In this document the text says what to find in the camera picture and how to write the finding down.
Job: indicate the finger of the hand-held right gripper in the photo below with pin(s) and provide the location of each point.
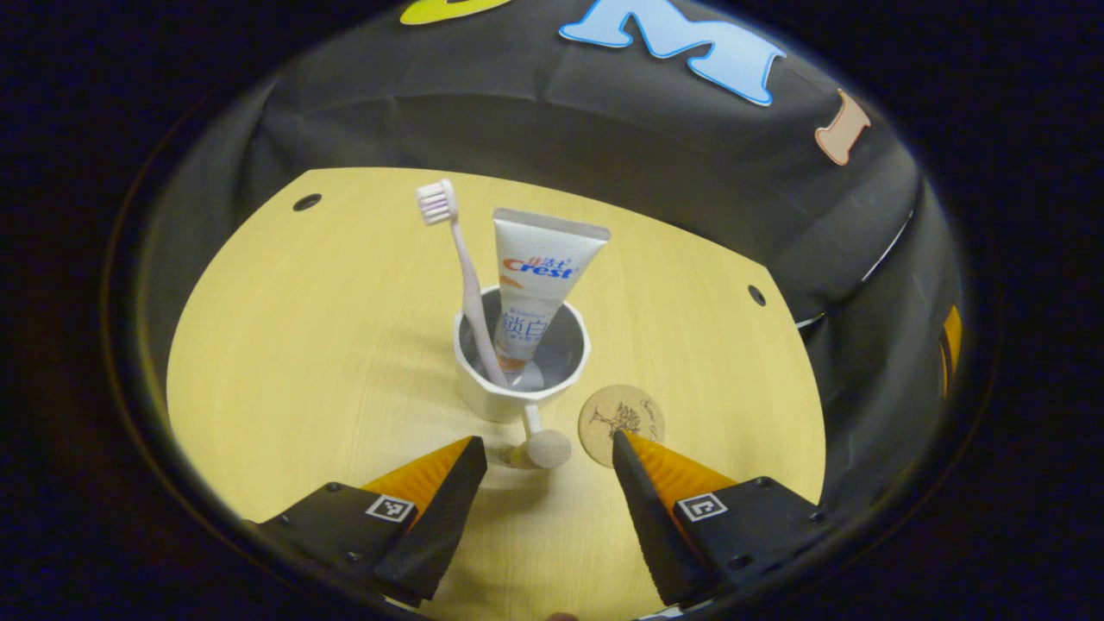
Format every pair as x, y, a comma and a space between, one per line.
952, 336

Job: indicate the white toothpaste tube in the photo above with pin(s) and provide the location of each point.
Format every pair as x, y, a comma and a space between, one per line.
539, 259

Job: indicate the pale pink toothbrush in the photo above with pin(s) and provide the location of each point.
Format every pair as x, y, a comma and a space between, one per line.
466, 285

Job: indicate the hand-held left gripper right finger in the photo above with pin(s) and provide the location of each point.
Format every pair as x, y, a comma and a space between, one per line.
660, 535

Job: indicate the wooden desktop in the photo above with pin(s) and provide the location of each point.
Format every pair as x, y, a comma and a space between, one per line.
302, 345

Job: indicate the round cork coaster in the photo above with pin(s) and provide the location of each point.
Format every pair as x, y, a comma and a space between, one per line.
604, 414

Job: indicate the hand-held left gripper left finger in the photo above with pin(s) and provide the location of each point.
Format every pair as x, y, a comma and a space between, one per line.
431, 526

